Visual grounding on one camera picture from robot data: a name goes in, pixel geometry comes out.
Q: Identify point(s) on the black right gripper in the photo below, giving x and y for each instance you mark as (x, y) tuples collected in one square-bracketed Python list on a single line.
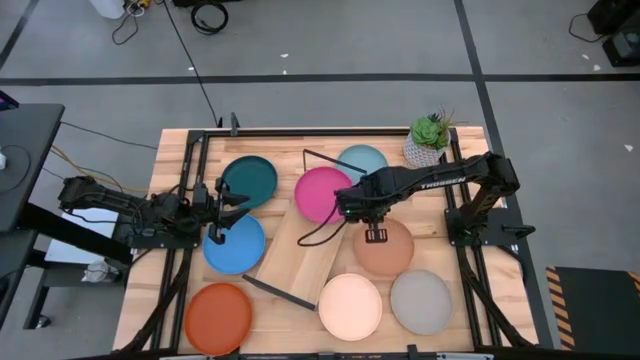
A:
[(362, 200)]

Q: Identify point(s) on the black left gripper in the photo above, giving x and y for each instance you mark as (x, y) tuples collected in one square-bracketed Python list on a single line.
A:
[(206, 205)]

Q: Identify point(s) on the terracotta brown plate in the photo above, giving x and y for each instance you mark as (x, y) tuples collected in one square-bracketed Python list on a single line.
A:
[(385, 257)]

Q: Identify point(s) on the dark teal plate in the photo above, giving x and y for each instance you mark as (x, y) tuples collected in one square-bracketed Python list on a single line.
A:
[(255, 175)]

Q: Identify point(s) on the magenta plate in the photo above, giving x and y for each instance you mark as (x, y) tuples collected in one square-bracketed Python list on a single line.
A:
[(315, 192)]

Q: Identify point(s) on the peach cream plate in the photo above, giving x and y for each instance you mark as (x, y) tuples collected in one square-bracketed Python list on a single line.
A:
[(350, 307)]

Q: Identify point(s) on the light blue plate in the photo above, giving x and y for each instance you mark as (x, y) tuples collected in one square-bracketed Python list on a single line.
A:
[(365, 157)]

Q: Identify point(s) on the grey plate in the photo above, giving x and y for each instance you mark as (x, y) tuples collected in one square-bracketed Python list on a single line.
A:
[(421, 302)]

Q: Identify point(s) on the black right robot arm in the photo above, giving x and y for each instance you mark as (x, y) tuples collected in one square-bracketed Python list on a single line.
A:
[(440, 177)]

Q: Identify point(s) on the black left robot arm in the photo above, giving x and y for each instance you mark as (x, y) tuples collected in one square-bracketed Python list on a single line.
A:
[(100, 197)]

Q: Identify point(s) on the succulent in white pot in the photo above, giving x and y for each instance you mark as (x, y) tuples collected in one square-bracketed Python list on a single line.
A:
[(422, 152)]

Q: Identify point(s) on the orange plate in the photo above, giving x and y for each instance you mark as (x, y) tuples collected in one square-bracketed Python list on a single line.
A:
[(218, 320)]

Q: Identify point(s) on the crumpled grey plastic bag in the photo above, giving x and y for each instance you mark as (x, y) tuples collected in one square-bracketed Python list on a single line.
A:
[(100, 271)]

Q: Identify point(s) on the white board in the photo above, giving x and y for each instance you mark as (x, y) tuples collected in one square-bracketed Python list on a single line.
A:
[(65, 250)]

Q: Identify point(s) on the black desk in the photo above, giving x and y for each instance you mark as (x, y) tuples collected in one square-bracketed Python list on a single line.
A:
[(30, 150)]

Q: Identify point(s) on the black hazard striped platform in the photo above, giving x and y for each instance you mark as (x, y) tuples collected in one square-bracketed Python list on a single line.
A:
[(600, 310)]

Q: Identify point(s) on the white container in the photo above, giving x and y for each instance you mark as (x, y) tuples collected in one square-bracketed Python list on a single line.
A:
[(107, 7)]

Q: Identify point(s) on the dark screen device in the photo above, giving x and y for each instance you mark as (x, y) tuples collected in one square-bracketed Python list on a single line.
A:
[(6, 101)]

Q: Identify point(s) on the black equipment case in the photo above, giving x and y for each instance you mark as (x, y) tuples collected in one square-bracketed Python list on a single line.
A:
[(620, 45)]

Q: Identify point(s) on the wooden shelf black metal frame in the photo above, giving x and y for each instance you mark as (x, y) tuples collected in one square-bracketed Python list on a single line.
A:
[(295, 260)]

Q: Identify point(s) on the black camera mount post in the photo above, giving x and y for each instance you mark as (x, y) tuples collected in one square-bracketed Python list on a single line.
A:
[(234, 125)]

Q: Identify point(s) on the black aluminium rig frame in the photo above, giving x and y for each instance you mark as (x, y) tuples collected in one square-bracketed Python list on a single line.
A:
[(300, 132)]

